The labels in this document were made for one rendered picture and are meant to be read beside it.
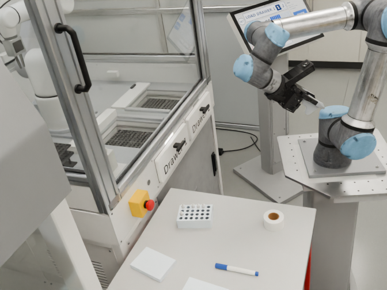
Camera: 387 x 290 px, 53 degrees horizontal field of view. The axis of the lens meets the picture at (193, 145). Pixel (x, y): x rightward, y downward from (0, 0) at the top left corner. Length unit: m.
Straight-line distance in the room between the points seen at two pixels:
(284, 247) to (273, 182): 1.42
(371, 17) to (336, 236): 0.95
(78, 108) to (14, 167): 0.53
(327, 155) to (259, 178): 1.20
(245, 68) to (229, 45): 1.92
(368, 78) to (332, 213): 0.63
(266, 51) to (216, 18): 1.89
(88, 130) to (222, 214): 0.60
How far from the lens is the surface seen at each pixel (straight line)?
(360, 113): 1.45
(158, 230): 1.46
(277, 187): 2.70
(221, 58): 3.19
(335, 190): 1.57
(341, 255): 1.98
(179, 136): 1.66
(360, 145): 1.47
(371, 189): 1.60
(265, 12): 2.35
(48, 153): 0.65
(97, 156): 1.19
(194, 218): 1.42
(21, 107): 0.63
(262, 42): 1.23
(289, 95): 1.35
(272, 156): 2.71
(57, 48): 1.05
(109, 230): 1.35
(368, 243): 2.46
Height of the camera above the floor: 1.77
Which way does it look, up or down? 33 degrees down
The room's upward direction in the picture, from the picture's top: 9 degrees counter-clockwise
